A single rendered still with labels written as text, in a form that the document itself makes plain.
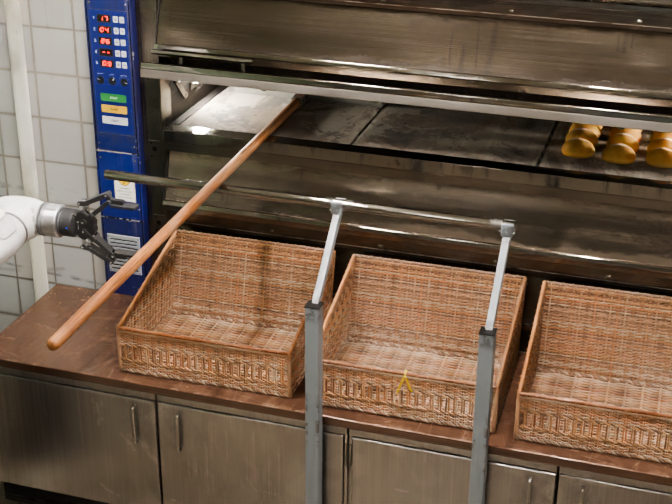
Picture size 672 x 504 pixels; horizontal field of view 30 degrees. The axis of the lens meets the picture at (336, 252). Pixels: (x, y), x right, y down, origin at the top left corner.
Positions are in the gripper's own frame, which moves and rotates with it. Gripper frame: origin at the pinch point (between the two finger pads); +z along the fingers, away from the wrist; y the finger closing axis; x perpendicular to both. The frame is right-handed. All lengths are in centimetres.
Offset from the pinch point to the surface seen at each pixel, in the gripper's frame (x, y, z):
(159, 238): 4.1, -0.9, 8.9
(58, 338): 58, -1, 9
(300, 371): -37, 57, 33
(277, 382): -27, 56, 29
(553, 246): -74, 23, 101
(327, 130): -92, 1, 24
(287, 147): -77, 2, 16
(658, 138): -103, -4, 126
